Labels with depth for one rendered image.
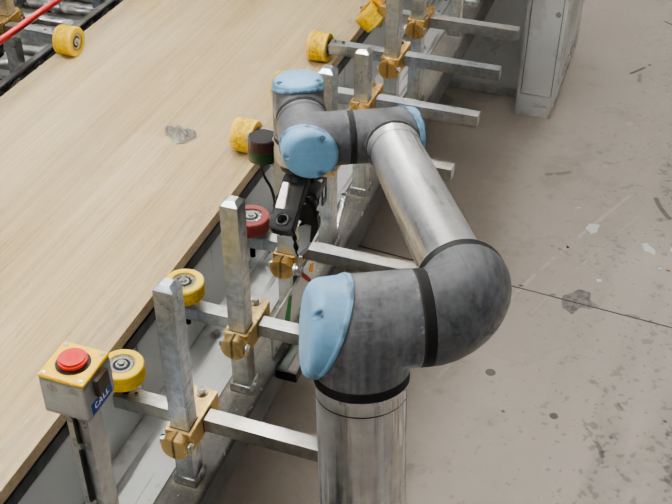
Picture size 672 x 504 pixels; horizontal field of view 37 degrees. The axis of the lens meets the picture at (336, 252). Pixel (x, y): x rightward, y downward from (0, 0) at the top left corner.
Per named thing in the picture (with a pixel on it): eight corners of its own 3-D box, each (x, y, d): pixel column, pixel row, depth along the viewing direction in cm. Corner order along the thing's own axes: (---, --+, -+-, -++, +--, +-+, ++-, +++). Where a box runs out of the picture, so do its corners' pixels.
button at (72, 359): (94, 359, 137) (92, 350, 135) (79, 379, 134) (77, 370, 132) (68, 352, 138) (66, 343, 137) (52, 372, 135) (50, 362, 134)
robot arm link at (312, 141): (353, 130, 161) (341, 92, 170) (280, 135, 159) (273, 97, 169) (352, 180, 166) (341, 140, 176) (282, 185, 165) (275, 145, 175)
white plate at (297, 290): (316, 285, 231) (316, 250, 225) (273, 359, 211) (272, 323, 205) (314, 285, 231) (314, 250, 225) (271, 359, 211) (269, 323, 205)
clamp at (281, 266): (314, 245, 223) (313, 227, 220) (291, 282, 213) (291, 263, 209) (290, 240, 224) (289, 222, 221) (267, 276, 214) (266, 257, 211)
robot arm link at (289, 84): (273, 91, 168) (267, 64, 176) (275, 155, 176) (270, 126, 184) (329, 88, 169) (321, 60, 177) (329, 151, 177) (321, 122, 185)
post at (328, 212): (337, 245, 244) (338, 64, 215) (332, 253, 241) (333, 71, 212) (323, 242, 245) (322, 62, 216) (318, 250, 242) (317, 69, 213)
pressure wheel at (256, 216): (276, 249, 226) (275, 206, 219) (262, 270, 220) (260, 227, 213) (243, 242, 228) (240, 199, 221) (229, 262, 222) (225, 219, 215)
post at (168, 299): (203, 479, 188) (181, 277, 159) (195, 493, 186) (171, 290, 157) (186, 474, 189) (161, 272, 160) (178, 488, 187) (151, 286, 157)
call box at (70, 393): (116, 392, 142) (109, 351, 137) (90, 427, 136) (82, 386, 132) (72, 380, 143) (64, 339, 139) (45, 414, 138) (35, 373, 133)
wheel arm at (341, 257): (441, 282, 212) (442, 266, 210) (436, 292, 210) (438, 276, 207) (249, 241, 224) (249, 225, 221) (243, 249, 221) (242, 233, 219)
